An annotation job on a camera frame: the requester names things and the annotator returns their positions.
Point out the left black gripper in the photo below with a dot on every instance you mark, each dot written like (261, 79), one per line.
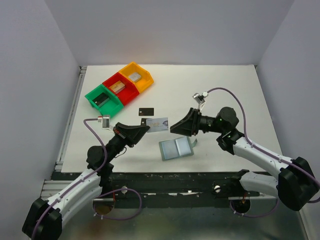
(129, 134)

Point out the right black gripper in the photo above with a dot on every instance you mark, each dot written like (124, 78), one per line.
(189, 125)

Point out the dark credit card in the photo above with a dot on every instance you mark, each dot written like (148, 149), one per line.
(143, 121)
(146, 111)

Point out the green card holder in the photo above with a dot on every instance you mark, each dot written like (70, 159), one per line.
(177, 148)

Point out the white VIP card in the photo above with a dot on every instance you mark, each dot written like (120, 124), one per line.
(157, 124)

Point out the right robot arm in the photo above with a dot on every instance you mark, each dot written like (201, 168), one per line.
(290, 180)

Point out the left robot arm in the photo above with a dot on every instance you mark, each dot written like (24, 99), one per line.
(47, 218)

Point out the red plastic bin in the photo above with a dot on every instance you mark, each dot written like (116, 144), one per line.
(128, 94)

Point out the metal block in green bin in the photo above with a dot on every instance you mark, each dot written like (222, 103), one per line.
(101, 99)

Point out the green plastic bin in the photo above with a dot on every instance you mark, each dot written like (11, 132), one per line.
(112, 107)

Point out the metal block in red bin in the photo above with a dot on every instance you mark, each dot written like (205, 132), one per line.
(117, 87)

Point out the yellow plastic bin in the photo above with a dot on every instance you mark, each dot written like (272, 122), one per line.
(144, 83)

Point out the metal block in yellow bin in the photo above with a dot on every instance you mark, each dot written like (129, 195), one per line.
(134, 77)

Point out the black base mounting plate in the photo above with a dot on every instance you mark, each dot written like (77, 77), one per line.
(171, 190)

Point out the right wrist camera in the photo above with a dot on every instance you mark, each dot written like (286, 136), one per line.
(200, 99)

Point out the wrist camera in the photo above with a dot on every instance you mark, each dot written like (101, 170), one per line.
(105, 122)
(200, 99)

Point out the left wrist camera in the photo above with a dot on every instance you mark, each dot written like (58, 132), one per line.
(105, 122)

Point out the aluminium rail frame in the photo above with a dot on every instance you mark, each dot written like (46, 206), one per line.
(171, 96)

